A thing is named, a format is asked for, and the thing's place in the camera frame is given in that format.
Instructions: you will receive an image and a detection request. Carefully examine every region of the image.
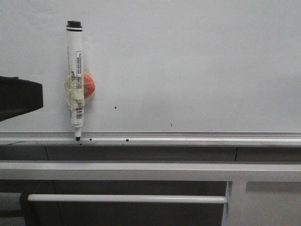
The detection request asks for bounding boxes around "white vertical stand post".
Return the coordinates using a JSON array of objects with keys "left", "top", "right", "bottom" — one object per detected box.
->
[{"left": 222, "top": 181, "right": 247, "bottom": 226}]

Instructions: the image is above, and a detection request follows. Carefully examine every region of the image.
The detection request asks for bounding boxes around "white whiteboard panel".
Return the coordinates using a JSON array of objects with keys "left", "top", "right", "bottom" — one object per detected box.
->
[{"left": 0, "top": 0, "right": 301, "bottom": 132}]

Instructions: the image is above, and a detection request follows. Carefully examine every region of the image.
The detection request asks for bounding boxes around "red round magnet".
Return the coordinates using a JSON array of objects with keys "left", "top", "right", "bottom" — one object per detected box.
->
[{"left": 84, "top": 73, "right": 95, "bottom": 98}]

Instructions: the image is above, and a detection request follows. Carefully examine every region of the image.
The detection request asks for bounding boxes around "white stand crossbar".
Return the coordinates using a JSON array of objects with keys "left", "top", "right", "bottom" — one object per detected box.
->
[{"left": 0, "top": 161, "right": 301, "bottom": 182}]

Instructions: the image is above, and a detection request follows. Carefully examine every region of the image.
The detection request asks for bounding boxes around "white horizontal stand rod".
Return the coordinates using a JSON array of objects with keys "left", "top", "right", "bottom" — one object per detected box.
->
[{"left": 28, "top": 194, "right": 228, "bottom": 204}]

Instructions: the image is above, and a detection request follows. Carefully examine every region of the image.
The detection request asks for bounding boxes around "white whiteboard marker pen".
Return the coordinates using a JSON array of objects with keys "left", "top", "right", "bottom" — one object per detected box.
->
[{"left": 64, "top": 20, "right": 85, "bottom": 141}]

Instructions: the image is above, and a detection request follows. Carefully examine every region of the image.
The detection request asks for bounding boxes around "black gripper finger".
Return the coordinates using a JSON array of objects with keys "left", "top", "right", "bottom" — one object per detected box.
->
[{"left": 0, "top": 76, "right": 44, "bottom": 121}]

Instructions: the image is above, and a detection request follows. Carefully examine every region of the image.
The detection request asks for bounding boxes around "aluminium whiteboard tray rail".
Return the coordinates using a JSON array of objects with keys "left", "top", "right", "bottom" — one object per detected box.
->
[{"left": 0, "top": 132, "right": 301, "bottom": 147}]

